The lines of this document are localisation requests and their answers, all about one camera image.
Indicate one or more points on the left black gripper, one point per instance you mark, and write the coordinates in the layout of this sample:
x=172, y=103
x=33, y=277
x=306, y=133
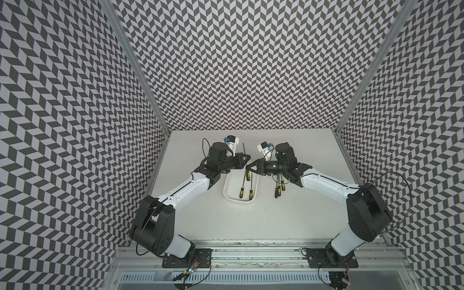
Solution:
x=240, y=162

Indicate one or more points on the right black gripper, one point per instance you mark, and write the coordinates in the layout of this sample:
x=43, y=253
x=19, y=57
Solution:
x=261, y=166

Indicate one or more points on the white plastic storage tray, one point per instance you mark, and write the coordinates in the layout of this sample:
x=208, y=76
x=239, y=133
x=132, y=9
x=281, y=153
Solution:
x=233, y=184

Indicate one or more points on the file tool yellow black handle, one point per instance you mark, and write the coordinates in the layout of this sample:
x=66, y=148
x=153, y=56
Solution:
x=251, y=194

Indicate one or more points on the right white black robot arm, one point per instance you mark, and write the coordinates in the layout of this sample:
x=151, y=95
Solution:
x=368, y=213

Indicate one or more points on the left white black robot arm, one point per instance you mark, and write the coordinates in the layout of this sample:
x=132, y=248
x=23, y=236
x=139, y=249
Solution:
x=154, y=224

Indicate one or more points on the left base wiring with board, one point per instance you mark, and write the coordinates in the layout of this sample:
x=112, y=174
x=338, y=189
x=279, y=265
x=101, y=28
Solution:
x=190, y=272

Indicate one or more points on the base wiring with board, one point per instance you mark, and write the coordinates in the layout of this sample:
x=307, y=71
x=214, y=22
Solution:
x=190, y=272
x=335, y=277

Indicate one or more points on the right base wiring with board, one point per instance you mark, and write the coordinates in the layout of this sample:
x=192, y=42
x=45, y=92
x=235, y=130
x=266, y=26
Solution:
x=335, y=277

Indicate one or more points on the right wrist camera white blue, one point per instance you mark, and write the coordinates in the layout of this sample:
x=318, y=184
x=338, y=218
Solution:
x=266, y=149

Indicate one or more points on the wrist camera white blue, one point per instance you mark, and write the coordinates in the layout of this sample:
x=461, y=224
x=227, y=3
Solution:
x=266, y=149
x=232, y=143

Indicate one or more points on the left wrist camera white blue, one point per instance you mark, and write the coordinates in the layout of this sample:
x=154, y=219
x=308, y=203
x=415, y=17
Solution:
x=232, y=143

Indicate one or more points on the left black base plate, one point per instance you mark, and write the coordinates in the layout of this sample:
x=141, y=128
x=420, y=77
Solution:
x=201, y=256

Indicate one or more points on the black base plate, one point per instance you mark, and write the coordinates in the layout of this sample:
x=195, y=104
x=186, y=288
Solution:
x=201, y=256
x=324, y=258

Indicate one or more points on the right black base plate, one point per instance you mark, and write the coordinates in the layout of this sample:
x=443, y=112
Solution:
x=324, y=258

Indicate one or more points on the aluminium front rail frame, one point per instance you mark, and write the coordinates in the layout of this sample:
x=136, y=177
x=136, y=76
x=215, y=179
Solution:
x=263, y=265

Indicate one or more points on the left aluminium corner post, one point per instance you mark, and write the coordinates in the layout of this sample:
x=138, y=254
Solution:
x=113, y=20

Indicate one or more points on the aluminium corner post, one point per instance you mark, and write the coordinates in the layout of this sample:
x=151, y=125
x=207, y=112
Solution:
x=113, y=20
x=402, y=17

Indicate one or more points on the right aluminium corner post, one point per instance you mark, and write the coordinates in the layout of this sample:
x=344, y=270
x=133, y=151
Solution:
x=402, y=17

